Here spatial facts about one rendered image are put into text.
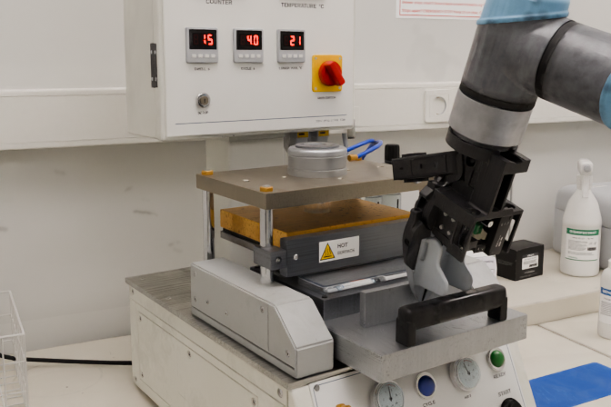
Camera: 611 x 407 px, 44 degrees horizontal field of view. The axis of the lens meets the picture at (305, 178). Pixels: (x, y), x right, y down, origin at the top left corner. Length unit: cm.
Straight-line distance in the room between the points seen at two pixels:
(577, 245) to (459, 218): 97
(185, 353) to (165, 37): 42
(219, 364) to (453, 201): 36
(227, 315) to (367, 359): 21
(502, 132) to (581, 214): 98
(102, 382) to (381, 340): 60
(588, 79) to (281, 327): 39
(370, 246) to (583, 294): 76
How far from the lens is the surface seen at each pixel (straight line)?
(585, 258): 173
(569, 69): 70
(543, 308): 156
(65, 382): 131
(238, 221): 99
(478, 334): 87
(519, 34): 72
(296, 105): 113
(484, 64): 73
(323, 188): 91
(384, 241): 96
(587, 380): 134
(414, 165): 84
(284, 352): 82
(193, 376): 103
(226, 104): 107
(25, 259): 143
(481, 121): 74
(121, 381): 129
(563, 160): 198
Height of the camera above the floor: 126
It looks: 9 degrees down
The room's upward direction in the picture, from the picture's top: straight up
